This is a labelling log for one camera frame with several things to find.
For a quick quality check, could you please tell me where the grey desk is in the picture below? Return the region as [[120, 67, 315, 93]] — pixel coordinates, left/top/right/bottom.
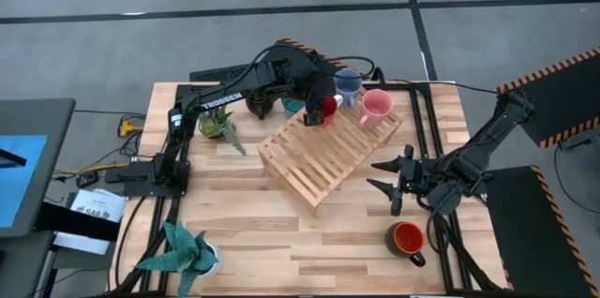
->
[[0, 97, 77, 239]]

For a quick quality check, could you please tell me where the black cable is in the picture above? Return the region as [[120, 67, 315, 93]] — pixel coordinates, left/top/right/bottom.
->
[[374, 67, 502, 97]]

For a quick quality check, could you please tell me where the dark mug orange inside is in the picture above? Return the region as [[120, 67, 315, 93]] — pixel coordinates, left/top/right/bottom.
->
[[384, 220, 428, 269]]

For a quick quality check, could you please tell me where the yellow power plug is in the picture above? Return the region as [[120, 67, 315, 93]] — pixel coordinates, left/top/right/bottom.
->
[[116, 118, 144, 139]]

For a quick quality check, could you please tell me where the printed paper sheet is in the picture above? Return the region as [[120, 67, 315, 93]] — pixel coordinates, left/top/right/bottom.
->
[[68, 187, 128, 224]]

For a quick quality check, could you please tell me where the succulent plant in pot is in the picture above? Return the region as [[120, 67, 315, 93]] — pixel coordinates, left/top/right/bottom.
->
[[198, 105, 248, 156]]

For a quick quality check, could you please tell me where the black power adapter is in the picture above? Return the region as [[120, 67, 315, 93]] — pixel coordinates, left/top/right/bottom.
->
[[74, 171, 100, 189]]

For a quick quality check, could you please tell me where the red mug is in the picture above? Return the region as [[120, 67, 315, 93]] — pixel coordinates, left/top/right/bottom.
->
[[317, 94, 346, 127]]

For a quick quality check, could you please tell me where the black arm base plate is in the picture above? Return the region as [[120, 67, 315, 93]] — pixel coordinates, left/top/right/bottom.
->
[[105, 159, 191, 199]]

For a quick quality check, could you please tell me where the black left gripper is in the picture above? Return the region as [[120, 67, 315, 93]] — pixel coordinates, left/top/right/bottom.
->
[[299, 72, 338, 127]]

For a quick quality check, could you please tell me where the black mat hazard stripe edge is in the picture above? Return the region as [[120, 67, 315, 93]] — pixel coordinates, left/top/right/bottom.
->
[[484, 165, 600, 298], [496, 47, 600, 149]]

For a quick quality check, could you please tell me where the blue-grey mug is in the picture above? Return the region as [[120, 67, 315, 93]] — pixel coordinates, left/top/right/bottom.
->
[[333, 68, 364, 110]]

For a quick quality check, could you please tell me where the white paper sheet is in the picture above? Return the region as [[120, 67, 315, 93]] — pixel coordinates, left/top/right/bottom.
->
[[52, 231, 112, 257]]

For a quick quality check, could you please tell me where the yellow cable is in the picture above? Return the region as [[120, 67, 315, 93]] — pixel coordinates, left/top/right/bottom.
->
[[52, 161, 131, 180]]

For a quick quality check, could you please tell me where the teal mug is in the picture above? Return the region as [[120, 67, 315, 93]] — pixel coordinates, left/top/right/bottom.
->
[[281, 97, 307, 120]]

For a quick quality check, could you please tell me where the teal snake plant white pot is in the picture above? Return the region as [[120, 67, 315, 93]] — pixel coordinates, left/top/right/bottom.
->
[[134, 220, 224, 298]]

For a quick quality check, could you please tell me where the blue panel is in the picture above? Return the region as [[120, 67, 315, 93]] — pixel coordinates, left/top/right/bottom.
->
[[0, 134, 49, 230]]

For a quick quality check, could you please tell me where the slatted wooden shelf rack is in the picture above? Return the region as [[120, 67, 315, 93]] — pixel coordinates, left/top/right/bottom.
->
[[256, 98, 404, 209]]

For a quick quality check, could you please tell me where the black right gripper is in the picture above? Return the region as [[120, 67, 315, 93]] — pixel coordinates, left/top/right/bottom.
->
[[366, 144, 444, 217]]

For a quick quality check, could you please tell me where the pink mug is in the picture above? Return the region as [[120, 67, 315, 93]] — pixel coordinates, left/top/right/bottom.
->
[[358, 88, 395, 129]]

